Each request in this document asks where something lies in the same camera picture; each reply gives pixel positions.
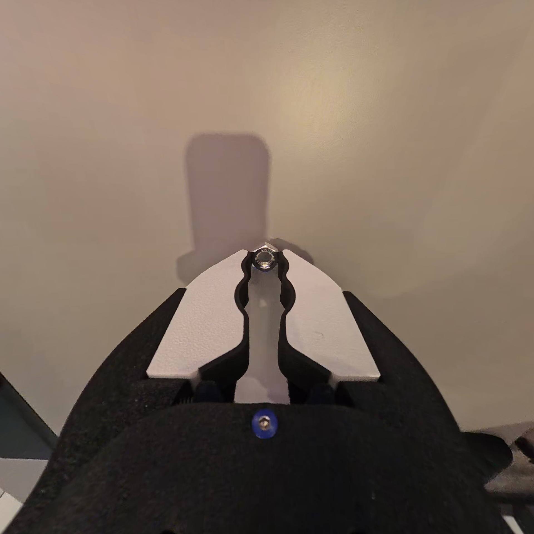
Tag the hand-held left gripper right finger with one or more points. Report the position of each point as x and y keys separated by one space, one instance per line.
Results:
x=329 y=329

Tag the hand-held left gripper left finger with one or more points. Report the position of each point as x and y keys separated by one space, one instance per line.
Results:
x=200 y=329

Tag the silver hex nut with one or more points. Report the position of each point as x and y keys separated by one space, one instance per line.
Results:
x=264 y=260

